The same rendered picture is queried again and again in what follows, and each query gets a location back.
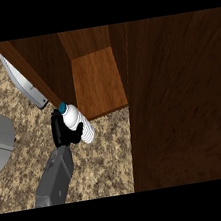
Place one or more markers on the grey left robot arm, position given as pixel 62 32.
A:
pixel 55 178

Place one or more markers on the brown wooden cabinet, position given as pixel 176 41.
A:
pixel 97 80

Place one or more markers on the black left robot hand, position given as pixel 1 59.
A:
pixel 59 134

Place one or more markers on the white water bottle teal cap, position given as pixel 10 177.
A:
pixel 72 118

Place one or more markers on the dark brown cabinet door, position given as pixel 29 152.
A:
pixel 182 104

